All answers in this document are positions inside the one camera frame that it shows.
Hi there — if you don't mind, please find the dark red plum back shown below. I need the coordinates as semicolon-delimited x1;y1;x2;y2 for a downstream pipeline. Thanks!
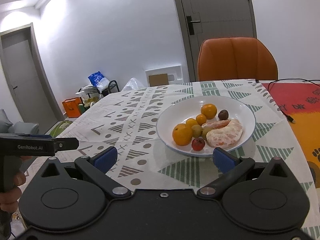
191;138;206;152

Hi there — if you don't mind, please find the dark red plum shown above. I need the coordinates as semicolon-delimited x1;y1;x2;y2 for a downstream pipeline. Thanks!
191;138;206;152
218;109;229;120

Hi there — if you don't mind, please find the peeled pomelo segment orange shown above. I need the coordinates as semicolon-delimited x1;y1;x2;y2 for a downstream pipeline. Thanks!
202;119;230;129

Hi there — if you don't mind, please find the green-brown kiwi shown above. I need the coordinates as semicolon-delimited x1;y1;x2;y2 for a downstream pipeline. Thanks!
202;126;213;140
191;125;202;138

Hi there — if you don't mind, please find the dark red plum front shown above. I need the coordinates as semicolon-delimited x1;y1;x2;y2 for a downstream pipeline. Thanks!
218;109;229;120

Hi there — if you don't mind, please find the small tangerine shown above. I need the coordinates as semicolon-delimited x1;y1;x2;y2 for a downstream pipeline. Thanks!
196;114;207;126
185;118;198;128

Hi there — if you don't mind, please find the large orange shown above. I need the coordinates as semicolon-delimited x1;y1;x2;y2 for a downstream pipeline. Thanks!
201;103;217;120
172;124;193;146

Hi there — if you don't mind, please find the large orange front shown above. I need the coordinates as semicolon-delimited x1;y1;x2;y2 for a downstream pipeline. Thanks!
201;103;217;120

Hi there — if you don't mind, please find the left hand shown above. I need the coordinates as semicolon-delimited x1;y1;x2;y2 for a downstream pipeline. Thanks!
1;156;33;213

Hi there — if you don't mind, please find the grey sofa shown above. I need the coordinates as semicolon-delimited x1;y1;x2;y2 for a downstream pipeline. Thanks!
0;109;39;134

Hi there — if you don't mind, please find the green leaf floor mat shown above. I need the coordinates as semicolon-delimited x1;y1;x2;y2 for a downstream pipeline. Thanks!
49;120;73;138

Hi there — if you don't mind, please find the grey door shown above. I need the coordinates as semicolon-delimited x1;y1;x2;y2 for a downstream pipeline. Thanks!
1;23;64;134
174;0;257;82

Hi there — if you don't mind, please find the orange gift bag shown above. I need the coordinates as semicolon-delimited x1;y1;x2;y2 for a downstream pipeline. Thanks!
62;97;82;118

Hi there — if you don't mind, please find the black metal rack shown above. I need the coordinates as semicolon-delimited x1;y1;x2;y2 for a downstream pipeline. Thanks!
76;80;120;107

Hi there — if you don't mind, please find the white ceramic plate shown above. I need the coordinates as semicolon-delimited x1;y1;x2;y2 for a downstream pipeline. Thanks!
156;95;256;158

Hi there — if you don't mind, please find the blue white plastic bag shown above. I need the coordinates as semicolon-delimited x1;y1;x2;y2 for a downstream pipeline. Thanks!
88;72;110;93

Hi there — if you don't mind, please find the clear plastic bag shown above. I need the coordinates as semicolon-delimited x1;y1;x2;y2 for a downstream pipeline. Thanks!
121;77;145;92

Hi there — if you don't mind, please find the red orange table mat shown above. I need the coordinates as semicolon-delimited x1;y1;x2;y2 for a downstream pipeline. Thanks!
263;79;319;195

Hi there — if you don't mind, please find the orange leather chair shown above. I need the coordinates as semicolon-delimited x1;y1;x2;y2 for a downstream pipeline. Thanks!
197;37;278;81

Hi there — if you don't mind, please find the white foam packaging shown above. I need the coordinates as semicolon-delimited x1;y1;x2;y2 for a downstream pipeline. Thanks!
145;66;184;87

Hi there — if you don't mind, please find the black cable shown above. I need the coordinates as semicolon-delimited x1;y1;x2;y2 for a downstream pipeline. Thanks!
253;78;320;124

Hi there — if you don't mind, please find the black door handle lock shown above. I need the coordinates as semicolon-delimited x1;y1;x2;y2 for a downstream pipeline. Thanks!
186;16;201;36

